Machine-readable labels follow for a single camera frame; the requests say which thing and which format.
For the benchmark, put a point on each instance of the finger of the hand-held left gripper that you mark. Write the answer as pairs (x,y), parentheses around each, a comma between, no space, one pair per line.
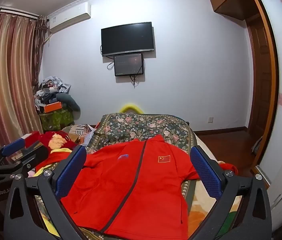
(35,155)
(13,147)

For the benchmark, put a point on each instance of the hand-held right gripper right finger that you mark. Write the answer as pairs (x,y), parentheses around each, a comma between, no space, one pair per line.
(204,173)

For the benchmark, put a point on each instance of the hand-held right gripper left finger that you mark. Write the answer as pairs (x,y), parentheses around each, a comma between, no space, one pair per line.
(68,177)

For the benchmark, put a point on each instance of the red zip jacket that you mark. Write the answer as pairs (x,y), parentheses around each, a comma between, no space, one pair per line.
(136,187)

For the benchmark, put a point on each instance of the pile of clothes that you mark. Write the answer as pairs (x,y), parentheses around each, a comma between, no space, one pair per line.
(53,92)

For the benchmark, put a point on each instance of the red garment with yellow trim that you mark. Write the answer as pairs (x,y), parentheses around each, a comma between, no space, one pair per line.
(56,156)

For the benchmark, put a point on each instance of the red plush toy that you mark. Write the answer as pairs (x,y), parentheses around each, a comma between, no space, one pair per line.
(56,141)

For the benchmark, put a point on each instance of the bed with white sheet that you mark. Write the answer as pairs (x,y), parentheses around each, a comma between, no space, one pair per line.
(204,145)

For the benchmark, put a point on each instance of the green patterned cloth cover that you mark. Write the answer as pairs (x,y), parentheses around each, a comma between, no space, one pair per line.
(56,120)

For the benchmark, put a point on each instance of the cartoon print blanket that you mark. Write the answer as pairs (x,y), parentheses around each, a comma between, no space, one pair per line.
(201,217)

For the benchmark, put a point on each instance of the patterned paper bag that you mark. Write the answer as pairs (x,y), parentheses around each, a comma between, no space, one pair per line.
(82,132)

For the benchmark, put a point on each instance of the orange box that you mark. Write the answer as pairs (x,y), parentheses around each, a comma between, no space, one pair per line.
(53,107)

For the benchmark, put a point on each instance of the grey cloth bag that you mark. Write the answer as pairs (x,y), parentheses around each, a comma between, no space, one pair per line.
(257,145)

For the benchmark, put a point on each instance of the striped brown curtain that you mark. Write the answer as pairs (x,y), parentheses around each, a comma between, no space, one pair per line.
(6,75)

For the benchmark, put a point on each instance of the dark floral blanket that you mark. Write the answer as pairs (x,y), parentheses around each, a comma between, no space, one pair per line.
(146,127)

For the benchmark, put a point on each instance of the yellow curved tube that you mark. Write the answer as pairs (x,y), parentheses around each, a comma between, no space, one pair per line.
(130,109)

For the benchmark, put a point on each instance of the white air conditioner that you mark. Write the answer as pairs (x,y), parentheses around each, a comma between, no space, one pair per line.
(68,17)

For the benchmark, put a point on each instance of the white wall socket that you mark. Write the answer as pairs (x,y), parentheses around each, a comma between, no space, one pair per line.
(210,119)

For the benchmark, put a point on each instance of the small black wall monitor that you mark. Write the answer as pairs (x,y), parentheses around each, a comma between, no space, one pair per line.
(128,64)

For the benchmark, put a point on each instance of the curtain rail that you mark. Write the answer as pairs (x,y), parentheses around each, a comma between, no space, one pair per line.
(13,11)

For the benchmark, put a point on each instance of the large black wall television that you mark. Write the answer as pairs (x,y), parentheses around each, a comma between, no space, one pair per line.
(127,38)

